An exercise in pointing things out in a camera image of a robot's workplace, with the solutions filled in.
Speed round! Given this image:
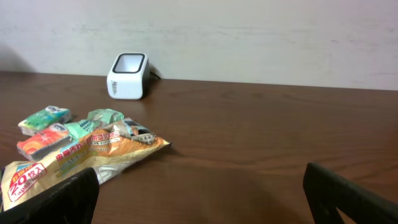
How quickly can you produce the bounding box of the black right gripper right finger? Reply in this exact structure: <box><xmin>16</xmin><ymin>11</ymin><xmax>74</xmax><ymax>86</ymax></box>
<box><xmin>303</xmin><ymin>162</ymin><xmax>397</xmax><ymax>224</ymax></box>

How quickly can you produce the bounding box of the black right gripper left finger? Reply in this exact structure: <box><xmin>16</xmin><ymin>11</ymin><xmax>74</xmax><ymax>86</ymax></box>
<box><xmin>1</xmin><ymin>167</ymin><xmax>100</xmax><ymax>224</ymax></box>

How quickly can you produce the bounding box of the yellow snack bag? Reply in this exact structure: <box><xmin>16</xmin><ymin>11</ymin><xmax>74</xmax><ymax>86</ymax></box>
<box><xmin>1</xmin><ymin>118</ymin><xmax>169</xmax><ymax>210</ymax></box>

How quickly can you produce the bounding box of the orange tissue pack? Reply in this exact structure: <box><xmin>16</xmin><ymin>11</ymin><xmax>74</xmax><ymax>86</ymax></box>
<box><xmin>17</xmin><ymin>123</ymin><xmax>71</xmax><ymax>161</ymax></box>

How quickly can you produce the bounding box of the teal packet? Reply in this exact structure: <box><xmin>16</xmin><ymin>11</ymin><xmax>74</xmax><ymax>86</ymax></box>
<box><xmin>65</xmin><ymin>109</ymin><xmax>124</xmax><ymax>139</ymax></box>

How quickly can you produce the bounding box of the green tissue pack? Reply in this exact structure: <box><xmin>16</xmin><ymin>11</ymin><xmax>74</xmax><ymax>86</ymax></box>
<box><xmin>18</xmin><ymin>106</ymin><xmax>72</xmax><ymax>136</ymax></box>

